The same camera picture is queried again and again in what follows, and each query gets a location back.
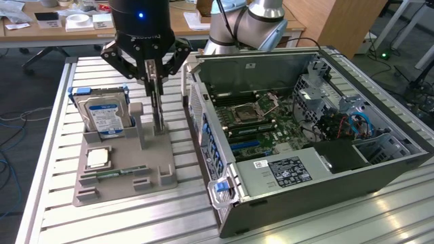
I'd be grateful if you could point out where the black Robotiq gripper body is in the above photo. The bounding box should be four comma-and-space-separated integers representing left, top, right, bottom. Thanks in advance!
108, 0, 176, 77

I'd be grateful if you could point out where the green expansion card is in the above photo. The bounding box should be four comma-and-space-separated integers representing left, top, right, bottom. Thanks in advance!
144, 59, 165, 135

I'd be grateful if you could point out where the plain white box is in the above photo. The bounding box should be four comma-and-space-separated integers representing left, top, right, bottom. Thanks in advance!
92, 14, 113, 30

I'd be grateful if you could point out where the white paper stack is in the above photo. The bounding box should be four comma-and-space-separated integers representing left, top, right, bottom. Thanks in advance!
183, 11, 211, 32

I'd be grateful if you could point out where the flat white box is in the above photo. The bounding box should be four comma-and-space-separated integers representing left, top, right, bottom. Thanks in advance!
64, 20, 96, 33

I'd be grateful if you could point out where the white tape roll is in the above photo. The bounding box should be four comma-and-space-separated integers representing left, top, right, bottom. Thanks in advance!
67, 14, 89, 25

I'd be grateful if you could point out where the brown cardboard box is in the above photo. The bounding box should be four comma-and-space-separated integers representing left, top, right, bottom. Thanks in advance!
196, 0, 216, 17

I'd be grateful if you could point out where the hard disk with blue caddy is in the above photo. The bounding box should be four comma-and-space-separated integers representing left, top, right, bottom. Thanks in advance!
67, 86, 136, 139

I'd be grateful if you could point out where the black office chair base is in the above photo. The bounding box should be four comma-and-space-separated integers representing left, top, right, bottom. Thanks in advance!
20, 45, 103, 75

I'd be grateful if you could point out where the white box with black top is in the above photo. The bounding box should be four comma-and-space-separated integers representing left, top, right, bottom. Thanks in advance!
35, 12, 63, 29

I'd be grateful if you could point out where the wooden desk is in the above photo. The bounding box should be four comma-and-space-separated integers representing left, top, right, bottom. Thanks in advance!
0, 0, 123, 49
117, 0, 307, 55

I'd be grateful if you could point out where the CPU socket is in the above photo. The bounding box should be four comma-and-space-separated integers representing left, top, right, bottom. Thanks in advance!
230, 103, 264, 125

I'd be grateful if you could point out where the clear plastic bag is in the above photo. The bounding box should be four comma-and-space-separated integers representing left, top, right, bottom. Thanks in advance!
0, 1, 33, 23

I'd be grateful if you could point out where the RAM stick with white label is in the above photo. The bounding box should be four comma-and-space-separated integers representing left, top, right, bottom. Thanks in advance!
228, 123, 276, 139

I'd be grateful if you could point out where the silver CPU chip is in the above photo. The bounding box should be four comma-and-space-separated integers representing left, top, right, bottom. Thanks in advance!
85, 149, 111, 168

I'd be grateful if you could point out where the green motherboard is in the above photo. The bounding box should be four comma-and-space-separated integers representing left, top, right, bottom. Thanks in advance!
210, 88, 306, 162

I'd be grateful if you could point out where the green RAM stick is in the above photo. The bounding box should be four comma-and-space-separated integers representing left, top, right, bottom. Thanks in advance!
80, 165, 148, 180

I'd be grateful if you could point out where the wooden cabinet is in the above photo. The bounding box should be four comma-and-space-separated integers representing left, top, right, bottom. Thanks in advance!
283, 0, 388, 59

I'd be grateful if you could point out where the grey plastic parts rack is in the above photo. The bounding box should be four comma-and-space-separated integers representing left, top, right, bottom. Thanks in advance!
72, 101, 179, 208

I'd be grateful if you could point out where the grey power supply unit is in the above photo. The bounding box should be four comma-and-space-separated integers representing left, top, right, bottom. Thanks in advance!
234, 148, 336, 198

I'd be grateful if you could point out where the black plastic air shroud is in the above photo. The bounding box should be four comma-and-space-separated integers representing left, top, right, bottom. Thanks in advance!
311, 139, 371, 175

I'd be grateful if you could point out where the open dark PC case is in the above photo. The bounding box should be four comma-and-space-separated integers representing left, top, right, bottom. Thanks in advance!
181, 45, 434, 239

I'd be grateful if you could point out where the silver disk bay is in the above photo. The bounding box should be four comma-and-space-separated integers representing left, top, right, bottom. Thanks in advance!
351, 132, 413, 166

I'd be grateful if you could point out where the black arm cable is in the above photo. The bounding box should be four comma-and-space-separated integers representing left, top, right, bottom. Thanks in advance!
216, 0, 240, 49

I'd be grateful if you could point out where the black cable behind case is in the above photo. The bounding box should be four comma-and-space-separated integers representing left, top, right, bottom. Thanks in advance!
280, 37, 343, 55

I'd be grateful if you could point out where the blue floor cable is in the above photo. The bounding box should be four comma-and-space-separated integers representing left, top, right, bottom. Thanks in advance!
0, 121, 27, 219

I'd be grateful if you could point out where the blue SATA wire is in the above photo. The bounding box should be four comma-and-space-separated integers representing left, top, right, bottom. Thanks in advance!
350, 111, 374, 140

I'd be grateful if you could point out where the white desk frame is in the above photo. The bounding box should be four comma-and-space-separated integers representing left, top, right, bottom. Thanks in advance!
371, 0, 434, 70

